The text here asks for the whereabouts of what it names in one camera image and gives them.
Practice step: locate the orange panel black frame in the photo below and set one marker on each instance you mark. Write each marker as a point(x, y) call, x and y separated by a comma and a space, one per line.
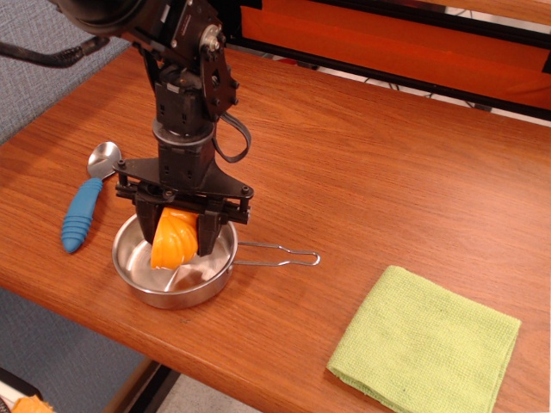
point(494, 53)

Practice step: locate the stainless steel pan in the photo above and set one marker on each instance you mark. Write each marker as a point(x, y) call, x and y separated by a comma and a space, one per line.
point(192, 283)

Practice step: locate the green folded cloth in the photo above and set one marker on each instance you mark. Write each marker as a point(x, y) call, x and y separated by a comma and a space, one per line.
point(414, 346)

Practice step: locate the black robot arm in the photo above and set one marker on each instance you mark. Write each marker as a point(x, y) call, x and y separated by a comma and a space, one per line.
point(183, 48)

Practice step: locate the orange object at corner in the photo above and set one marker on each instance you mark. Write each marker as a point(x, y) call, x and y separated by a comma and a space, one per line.
point(15, 401)

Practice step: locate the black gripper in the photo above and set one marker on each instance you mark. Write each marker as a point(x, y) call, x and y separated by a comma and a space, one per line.
point(184, 175)

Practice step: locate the blue handled metal spoon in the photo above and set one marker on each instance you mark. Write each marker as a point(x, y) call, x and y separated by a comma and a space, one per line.
point(79, 216)

